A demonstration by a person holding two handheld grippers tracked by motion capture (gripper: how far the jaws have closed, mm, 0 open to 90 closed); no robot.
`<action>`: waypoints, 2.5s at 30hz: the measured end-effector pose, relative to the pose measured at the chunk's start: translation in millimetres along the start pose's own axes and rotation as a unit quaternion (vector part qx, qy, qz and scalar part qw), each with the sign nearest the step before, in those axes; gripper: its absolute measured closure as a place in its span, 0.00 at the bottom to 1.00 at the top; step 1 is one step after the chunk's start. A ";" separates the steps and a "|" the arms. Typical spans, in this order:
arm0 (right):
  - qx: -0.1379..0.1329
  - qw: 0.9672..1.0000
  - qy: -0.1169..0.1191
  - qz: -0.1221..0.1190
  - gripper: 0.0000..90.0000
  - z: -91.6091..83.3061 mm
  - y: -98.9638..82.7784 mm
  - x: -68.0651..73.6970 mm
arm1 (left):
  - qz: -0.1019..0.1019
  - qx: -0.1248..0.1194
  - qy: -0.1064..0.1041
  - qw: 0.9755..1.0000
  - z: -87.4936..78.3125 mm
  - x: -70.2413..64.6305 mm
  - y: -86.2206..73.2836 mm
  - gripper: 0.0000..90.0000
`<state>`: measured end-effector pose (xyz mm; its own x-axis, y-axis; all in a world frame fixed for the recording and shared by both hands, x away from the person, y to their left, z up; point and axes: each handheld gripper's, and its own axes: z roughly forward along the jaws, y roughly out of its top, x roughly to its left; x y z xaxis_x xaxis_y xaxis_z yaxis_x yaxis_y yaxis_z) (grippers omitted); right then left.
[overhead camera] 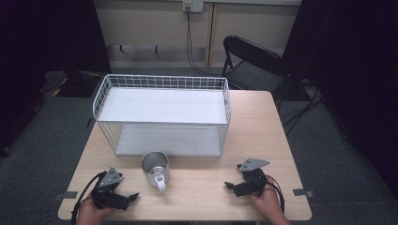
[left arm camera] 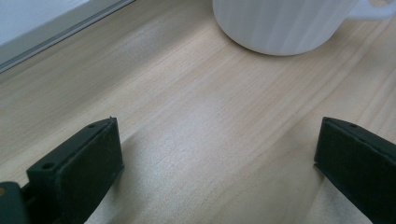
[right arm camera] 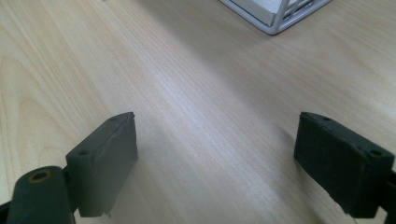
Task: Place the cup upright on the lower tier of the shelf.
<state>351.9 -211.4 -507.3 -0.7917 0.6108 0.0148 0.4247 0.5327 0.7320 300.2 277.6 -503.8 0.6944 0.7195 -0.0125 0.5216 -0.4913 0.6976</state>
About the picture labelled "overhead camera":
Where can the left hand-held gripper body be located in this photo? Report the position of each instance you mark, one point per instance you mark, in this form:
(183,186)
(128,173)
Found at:
(108,195)

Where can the dark stand base yellow tape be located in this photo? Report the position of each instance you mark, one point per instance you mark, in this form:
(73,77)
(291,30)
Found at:
(62,82)

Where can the grey tape strip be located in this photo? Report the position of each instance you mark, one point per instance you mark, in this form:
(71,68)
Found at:
(66,195)
(303,192)

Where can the person's left hand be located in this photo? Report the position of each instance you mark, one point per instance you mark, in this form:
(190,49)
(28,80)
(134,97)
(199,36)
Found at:
(89,215)

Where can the dark curtain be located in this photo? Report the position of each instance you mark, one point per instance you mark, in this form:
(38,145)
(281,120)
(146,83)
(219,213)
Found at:
(353,62)
(47,37)

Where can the person's right hand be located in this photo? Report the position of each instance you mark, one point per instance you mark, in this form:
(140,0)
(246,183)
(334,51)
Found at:
(269,203)

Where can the black folding chair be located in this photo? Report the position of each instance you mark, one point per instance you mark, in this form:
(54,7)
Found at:
(253,76)

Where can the white wall outlet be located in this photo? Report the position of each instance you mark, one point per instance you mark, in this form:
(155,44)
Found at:
(192,6)

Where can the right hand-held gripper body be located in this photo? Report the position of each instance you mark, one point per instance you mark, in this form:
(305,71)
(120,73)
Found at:
(252,184)

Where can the wooden wall strip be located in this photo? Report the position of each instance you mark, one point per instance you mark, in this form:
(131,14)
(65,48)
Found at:
(211,34)

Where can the white metal mug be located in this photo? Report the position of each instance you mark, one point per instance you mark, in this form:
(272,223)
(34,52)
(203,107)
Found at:
(156,176)

